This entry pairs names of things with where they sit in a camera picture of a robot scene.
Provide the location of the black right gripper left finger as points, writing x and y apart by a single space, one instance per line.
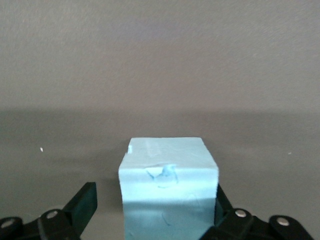
80 205

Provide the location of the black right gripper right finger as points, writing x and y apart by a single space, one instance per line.
240 222

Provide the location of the light blue foam block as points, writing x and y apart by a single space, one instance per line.
167 200

